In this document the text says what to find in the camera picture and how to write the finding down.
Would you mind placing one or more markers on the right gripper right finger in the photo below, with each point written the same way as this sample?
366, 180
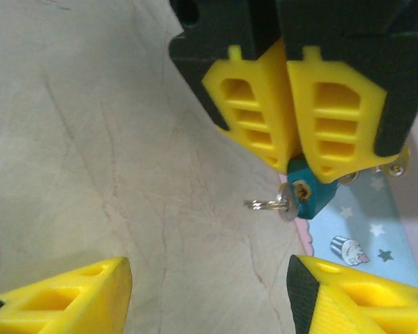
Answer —
362, 302

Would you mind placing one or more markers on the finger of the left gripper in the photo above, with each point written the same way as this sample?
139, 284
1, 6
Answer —
244, 104
338, 104

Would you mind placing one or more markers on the teal padlock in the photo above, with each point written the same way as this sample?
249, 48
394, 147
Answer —
317, 198

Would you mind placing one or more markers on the small silver key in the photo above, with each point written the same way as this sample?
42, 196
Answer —
286, 205

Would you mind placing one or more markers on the pastel cartoon tin box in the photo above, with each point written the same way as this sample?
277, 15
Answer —
369, 215

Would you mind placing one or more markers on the silver box hasp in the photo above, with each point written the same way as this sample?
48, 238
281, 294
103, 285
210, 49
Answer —
395, 169

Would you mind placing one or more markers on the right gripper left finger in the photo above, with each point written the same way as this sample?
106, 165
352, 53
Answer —
73, 302

